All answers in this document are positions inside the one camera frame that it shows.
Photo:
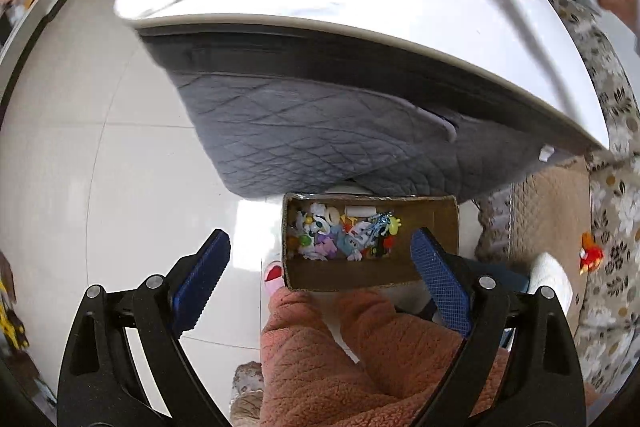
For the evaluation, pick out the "white fluffy sock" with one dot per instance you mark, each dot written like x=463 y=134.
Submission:
x=550 y=279

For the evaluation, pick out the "heap of small colourful toys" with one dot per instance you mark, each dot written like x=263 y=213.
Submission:
x=345 y=237

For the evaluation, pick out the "brown cardboard box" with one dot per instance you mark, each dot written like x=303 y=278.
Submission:
x=350 y=276

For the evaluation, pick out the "pink fleece pants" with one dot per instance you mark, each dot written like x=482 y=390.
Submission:
x=325 y=367

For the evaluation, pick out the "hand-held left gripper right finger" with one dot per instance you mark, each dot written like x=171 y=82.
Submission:
x=442 y=279

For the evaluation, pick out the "grey quilted table cloth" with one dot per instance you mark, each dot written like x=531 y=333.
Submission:
x=300 y=132

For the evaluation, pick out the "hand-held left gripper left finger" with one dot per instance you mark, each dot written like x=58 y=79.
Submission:
x=200 y=279

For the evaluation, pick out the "beige quilted sofa mat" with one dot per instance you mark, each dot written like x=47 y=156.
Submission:
x=550 y=207

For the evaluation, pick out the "white paper scrap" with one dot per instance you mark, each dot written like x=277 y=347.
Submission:
x=546 y=153

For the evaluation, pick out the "white television cabinet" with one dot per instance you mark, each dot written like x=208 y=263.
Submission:
x=22 y=14

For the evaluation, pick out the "pink slipper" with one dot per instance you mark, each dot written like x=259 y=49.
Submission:
x=272 y=278

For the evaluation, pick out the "yellow toy vehicle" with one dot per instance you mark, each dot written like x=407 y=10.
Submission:
x=12 y=327

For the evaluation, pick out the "red plush toy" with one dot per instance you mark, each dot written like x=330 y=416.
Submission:
x=591 y=257

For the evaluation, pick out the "floral sofa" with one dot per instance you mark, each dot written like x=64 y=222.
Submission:
x=615 y=207

